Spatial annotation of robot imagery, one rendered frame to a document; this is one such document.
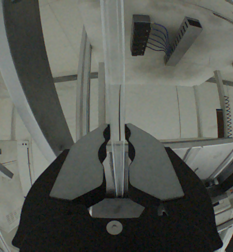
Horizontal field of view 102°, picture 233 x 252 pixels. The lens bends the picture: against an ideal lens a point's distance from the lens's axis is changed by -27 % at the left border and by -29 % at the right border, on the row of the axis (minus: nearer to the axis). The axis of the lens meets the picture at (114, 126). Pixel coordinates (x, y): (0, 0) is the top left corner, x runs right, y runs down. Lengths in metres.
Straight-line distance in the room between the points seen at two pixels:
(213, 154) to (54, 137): 0.24
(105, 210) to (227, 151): 0.27
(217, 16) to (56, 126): 0.53
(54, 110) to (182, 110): 2.03
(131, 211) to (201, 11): 0.55
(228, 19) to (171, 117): 1.70
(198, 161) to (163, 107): 1.79
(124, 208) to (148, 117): 1.70
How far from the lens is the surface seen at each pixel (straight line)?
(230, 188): 0.36
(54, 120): 0.17
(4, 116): 2.96
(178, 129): 2.05
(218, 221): 0.69
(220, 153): 0.26
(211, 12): 0.50
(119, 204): 0.30
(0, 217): 1.19
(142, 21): 0.41
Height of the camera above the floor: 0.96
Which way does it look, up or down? 3 degrees down
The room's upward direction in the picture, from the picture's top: 179 degrees clockwise
